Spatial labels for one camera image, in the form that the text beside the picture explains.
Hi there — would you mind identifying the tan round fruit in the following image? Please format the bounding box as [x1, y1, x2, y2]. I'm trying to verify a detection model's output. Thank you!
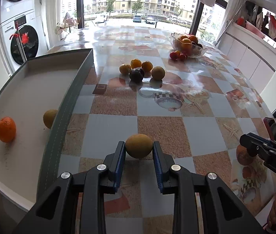
[125, 134, 153, 159]

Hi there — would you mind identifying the yellow orange fruit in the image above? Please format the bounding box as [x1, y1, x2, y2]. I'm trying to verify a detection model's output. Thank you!
[119, 64, 131, 75]

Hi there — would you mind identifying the dark purple plum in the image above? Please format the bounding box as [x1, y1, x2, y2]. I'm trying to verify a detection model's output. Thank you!
[130, 67, 145, 83]

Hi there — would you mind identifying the orange small fruit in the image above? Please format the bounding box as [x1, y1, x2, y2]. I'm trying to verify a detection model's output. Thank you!
[130, 59, 142, 69]
[141, 61, 153, 73]

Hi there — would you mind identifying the green white tray box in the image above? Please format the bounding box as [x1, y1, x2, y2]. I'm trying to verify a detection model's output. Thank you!
[0, 49, 93, 211]

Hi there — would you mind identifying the tan fruit in tray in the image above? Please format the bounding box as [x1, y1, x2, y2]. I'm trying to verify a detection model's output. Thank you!
[43, 109, 57, 129]

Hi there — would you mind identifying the orange in tray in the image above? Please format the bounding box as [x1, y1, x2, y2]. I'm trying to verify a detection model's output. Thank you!
[0, 117, 16, 143]

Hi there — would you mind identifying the white cabinet counter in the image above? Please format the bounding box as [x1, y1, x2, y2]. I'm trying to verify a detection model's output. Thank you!
[217, 23, 276, 93]

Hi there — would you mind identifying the red cherry tomato right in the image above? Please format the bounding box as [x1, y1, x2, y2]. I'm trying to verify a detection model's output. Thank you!
[179, 53, 187, 61]

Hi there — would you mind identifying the red cherry tomato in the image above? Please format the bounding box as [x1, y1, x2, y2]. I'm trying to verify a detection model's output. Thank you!
[179, 53, 187, 61]
[170, 52, 177, 60]

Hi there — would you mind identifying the glass fruit bowl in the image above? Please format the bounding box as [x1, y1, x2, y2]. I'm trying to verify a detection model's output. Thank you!
[170, 33, 208, 58]

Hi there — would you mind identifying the red cherry tomato left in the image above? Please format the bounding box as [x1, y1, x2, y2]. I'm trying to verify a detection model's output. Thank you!
[170, 52, 177, 60]

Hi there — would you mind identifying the lower washing machine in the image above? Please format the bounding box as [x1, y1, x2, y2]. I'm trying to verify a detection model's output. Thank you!
[0, 10, 48, 72]

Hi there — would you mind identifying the red white mop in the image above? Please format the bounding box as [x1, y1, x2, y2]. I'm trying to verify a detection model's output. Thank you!
[9, 21, 27, 63]

